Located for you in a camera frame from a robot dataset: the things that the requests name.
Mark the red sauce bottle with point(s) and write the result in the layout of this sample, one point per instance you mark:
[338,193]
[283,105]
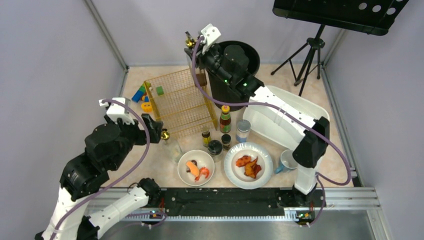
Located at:
[225,119]

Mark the black music stand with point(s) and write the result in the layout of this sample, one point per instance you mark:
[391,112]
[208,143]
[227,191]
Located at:
[372,17]

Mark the green lego brick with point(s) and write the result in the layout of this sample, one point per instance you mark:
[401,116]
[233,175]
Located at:
[145,86]

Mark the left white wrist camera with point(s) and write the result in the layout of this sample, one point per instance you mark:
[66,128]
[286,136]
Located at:
[115,112]

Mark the white paper plate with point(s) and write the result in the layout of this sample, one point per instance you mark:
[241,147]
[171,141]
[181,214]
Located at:
[237,174]

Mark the orange food piece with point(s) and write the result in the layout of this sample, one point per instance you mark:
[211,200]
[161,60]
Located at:
[192,167]

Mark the blue mug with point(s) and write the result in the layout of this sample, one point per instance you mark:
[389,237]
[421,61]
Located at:
[286,163]

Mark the small dark spice jar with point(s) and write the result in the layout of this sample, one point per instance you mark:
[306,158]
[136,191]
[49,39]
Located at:
[226,141]

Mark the red shrimp toy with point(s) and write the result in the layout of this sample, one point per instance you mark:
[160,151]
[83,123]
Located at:
[203,172]

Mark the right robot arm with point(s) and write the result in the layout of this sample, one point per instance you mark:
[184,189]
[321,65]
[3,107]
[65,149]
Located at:
[309,136]

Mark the fried food pieces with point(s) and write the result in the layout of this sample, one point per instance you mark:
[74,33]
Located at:
[251,166]

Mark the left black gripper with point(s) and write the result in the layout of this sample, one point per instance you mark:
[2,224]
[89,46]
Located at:
[149,125]

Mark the white bowl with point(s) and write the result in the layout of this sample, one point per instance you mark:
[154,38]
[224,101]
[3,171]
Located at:
[203,160]

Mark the gold wire basket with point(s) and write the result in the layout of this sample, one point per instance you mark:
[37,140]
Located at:
[183,109]

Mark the blue toy block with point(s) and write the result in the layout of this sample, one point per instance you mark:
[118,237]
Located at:
[137,96]

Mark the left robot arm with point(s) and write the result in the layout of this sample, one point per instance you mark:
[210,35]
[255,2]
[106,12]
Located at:
[82,177]

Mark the metal corner post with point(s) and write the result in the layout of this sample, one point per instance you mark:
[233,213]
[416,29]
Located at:
[98,20]

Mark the small yellow oil bottle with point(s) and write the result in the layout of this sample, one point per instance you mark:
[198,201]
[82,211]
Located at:
[206,136]

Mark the white rectangular tub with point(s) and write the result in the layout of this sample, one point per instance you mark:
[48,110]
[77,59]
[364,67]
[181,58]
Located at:
[318,112]

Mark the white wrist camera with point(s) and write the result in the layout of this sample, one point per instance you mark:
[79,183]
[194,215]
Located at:
[210,35]
[115,112]

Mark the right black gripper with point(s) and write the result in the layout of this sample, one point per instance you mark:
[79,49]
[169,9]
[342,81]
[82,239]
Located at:
[199,54]

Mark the green toy block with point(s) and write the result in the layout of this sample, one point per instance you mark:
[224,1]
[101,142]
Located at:
[159,90]

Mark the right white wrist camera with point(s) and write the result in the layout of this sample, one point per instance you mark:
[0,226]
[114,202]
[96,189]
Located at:
[210,35]

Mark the black trash bin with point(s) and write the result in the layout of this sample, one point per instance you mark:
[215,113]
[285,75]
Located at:
[241,62]

